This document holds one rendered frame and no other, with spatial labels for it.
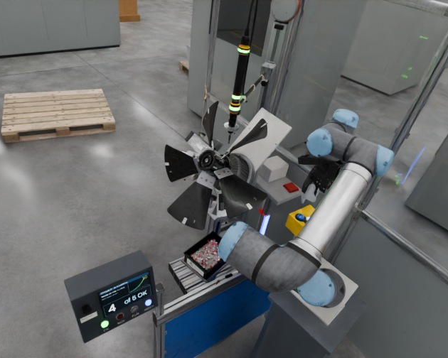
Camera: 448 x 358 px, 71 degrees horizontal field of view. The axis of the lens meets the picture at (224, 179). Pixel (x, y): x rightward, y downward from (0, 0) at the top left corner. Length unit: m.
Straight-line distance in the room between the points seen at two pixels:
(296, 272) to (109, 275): 0.61
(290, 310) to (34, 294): 1.88
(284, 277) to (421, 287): 1.33
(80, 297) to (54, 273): 1.69
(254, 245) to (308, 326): 0.65
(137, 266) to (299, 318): 0.67
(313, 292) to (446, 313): 1.00
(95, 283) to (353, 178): 0.82
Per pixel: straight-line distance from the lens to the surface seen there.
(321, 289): 1.18
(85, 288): 1.11
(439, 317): 2.09
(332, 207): 0.83
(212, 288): 1.55
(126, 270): 1.12
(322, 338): 1.39
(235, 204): 1.50
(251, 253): 0.80
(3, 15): 6.68
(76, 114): 4.45
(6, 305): 2.73
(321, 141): 0.91
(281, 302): 1.41
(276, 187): 2.16
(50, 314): 2.58
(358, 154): 0.90
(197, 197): 1.67
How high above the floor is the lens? 2.16
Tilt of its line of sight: 38 degrees down
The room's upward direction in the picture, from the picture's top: 9 degrees clockwise
